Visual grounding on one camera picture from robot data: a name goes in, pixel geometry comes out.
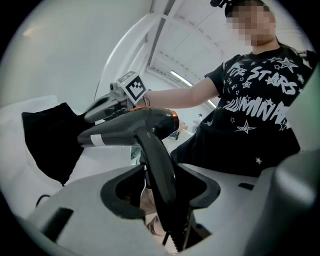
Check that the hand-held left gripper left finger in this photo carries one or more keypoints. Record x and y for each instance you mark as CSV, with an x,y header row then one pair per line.
x,y
82,230

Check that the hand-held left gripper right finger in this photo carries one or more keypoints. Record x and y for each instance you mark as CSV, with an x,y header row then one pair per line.
x,y
250,220

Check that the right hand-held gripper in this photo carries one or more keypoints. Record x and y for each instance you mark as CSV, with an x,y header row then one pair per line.
x,y
132,87

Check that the black and orange hair dryer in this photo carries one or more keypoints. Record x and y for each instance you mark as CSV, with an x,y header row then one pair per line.
x,y
140,125

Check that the person's right forearm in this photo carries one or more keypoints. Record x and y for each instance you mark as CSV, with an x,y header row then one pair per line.
x,y
180,96

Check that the white ceiling light tube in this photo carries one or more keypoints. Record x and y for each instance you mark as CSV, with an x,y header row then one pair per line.
x,y
181,78

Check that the person's black star-print T-shirt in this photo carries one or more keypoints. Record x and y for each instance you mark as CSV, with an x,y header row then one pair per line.
x,y
250,130

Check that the person's head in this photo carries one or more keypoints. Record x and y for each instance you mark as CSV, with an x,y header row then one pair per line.
x,y
252,27

